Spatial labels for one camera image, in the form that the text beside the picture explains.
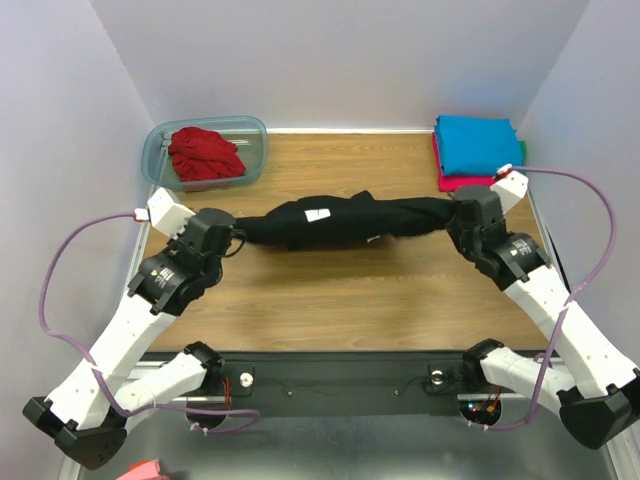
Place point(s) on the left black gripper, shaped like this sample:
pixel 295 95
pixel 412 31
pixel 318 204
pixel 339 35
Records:
pixel 177 242

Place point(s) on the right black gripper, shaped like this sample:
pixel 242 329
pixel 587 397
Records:
pixel 463 220

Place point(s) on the black t shirt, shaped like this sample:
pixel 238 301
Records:
pixel 330 221

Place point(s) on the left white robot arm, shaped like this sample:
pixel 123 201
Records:
pixel 90 414

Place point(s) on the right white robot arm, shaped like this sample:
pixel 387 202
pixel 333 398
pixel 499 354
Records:
pixel 596 395

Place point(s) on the folded pink t shirt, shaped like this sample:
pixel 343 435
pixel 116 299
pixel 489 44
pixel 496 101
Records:
pixel 470 184

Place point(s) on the folded blue t shirt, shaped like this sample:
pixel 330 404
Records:
pixel 457 125

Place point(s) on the folded green t shirt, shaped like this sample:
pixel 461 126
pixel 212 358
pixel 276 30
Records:
pixel 523 151

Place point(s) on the red t shirt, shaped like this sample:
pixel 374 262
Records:
pixel 201 155

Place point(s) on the clear blue plastic bin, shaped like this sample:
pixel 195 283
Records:
pixel 246 132

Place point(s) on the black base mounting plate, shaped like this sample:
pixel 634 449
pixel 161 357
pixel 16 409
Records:
pixel 357 383

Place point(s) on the pink cloth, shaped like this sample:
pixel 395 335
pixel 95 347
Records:
pixel 146 470

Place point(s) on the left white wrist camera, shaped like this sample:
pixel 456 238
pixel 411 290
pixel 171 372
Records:
pixel 167 214

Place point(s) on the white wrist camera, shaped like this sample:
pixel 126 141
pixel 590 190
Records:
pixel 511 186
pixel 167 214

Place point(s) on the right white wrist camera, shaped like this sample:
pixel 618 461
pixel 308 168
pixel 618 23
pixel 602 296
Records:
pixel 511 186

